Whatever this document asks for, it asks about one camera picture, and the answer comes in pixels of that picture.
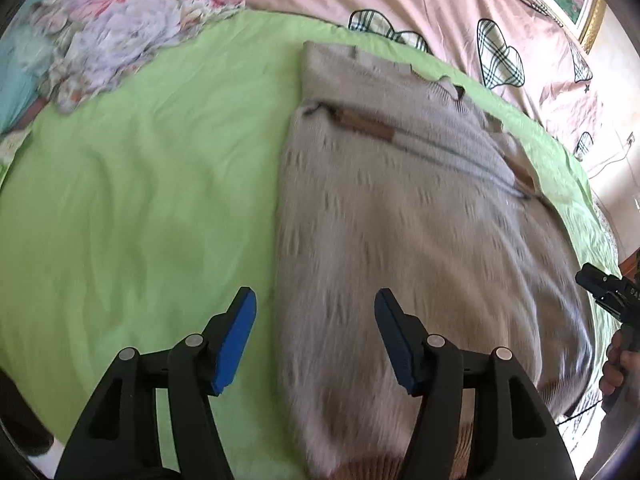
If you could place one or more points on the purple floral ruffled pillow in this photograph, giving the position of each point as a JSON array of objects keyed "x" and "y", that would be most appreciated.
[{"x": 135, "y": 25}]

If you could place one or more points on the teal floral bedding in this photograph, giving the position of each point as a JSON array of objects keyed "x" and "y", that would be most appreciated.
[{"x": 20, "y": 80}]

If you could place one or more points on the person's right hand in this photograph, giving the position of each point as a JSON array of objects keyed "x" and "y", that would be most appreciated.
[{"x": 610, "y": 375}]

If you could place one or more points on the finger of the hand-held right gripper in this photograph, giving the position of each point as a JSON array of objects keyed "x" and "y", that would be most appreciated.
[{"x": 592, "y": 282}]

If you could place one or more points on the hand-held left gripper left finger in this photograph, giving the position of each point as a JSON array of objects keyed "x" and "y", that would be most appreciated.
[{"x": 234, "y": 340}]

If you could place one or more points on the patterned mattress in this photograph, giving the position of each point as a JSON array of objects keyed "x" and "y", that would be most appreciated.
[{"x": 607, "y": 230}]

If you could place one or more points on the grey knitted sweater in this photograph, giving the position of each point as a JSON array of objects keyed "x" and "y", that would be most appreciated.
[{"x": 400, "y": 210}]

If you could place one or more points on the white wall socket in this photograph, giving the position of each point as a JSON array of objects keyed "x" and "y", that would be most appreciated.
[{"x": 634, "y": 140}]

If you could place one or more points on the green bed sheet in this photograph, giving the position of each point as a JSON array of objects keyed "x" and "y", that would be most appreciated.
[{"x": 150, "y": 185}]

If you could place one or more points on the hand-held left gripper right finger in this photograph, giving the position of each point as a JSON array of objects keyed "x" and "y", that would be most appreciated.
[{"x": 397, "y": 340}]

